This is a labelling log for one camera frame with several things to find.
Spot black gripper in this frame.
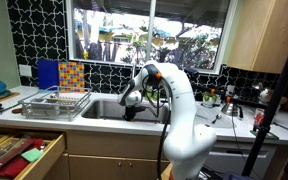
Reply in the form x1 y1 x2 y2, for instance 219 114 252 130
122 105 147 122

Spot stainless steel sink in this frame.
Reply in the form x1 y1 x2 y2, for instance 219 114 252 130
81 98 172 125

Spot small green soap pump bottle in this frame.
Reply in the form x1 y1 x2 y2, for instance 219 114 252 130
149 90 161 103

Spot light wood base cabinet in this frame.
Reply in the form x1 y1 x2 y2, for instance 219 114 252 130
42 129 172 180

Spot stainless steel faucet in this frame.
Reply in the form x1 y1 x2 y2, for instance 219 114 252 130
130 63 138 83

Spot colourful checkered board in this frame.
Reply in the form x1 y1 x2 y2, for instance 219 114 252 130
57 61 86 93

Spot white framed window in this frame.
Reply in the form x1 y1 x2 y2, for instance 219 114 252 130
66 0 238 75

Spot metal spoon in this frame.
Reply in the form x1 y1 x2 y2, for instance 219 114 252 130
211 113 223 125

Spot grey drying mat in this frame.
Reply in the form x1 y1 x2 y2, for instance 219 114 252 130
194 105 237 130

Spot open wooden drawer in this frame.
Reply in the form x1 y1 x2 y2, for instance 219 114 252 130
0 129 67 180

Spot blue cutting board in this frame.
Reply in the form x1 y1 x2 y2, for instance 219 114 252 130
37 59 60 90

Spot stainless steel pour kettle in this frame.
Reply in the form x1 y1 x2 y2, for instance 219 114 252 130
221 101 244 120

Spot green sponge cloth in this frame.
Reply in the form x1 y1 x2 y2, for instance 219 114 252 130
20 147 44 163

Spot white dishwasher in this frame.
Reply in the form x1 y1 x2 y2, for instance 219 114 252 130
202 139 278 178

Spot wooden board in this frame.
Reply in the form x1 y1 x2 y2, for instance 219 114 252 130
0 91 21 105

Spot red can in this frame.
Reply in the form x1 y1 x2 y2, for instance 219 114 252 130
253 108 266 132

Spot red cloth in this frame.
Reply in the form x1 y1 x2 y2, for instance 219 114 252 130
0 138 44 179

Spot white teapot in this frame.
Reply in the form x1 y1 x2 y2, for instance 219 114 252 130
257 87 274 104

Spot black tripod pole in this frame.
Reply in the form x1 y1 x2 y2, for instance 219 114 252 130
241 51 288 178

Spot green mat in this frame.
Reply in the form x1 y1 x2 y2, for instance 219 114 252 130
249 129 280 141

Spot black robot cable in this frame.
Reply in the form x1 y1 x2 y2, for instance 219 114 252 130
141 68 173 180

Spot wire dish rack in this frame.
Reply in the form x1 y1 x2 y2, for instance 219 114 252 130
18 85 92 122

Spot white wall outlet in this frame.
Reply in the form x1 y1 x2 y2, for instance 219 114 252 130
18 63 33 78

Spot light wood wall cabinet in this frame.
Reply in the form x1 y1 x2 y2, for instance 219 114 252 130
227 0 288 77

